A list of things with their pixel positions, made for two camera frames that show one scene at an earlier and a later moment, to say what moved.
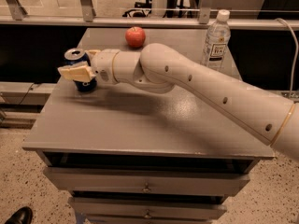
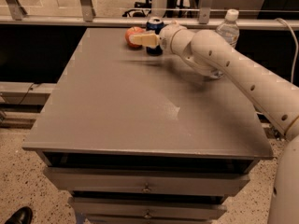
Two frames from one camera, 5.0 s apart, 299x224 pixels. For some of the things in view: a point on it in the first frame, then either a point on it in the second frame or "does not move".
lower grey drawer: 146,209 does not move
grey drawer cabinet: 125,156 does not move
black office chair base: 143,7 does not move
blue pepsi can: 78,55 → 156,24
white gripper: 104,65 → 165,36
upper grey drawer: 143,181 does not move
